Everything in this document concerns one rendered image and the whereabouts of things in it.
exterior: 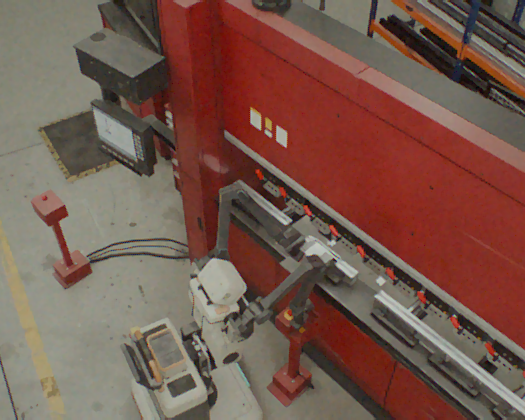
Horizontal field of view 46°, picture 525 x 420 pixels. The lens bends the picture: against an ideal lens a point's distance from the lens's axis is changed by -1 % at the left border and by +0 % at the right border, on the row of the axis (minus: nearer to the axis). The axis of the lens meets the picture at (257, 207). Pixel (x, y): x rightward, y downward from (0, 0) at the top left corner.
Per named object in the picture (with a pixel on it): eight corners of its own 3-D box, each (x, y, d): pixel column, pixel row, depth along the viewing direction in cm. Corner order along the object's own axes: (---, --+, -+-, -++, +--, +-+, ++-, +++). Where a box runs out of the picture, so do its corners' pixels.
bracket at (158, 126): (123, 136, 421) (121, 128, 416) (152, 121, 433) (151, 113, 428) (158, 167, 401) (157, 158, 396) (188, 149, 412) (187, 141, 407)
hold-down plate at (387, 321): (370, 314, 356) (371, 311, 354) (376, 309, 358) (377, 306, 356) (412, 348, 341) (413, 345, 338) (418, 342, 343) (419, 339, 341)
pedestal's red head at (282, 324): (275, 327, 375) (275, 310, 362) (293, 312, 382) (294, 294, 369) (299, 348, 365) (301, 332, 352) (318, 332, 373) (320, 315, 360)
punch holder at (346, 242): (333, 241, 354) (336, 221, 342) (344, 233, 358) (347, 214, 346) (353, 256, 346) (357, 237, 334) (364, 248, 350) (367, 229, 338)
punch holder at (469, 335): (451, 331, 313) (458, 313, 301) (461, 321, 317) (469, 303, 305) (476, 350, 306) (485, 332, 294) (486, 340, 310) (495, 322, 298)
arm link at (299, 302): (308, 255, 313) (321, 271, 307) (317, 252, 316) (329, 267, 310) (284, 305, 342) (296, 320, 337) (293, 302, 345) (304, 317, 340)
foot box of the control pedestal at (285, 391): (265, 388, 419) (265, 379, 410) (291, 364, 431) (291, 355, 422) (286, 408, 409) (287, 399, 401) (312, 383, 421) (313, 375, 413)
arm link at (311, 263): (307, 248, 306) (319, 263, 301) (318, 253, 317) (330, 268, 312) (243, 308, 314) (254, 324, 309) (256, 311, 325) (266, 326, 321)
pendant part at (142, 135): (99, 147, 399) (88, 101, 373) (114, 137, 405) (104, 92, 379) (149, 178, 379) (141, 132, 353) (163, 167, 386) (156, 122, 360)
